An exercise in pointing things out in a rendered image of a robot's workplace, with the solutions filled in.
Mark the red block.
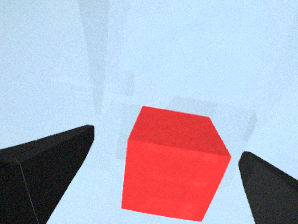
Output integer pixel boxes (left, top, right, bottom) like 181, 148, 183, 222
121, 105, 231, 222

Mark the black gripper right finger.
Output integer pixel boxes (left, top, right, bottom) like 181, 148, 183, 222
238, 151, 298, 224

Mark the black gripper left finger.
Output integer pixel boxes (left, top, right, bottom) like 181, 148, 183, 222
0, 124, 96, 224

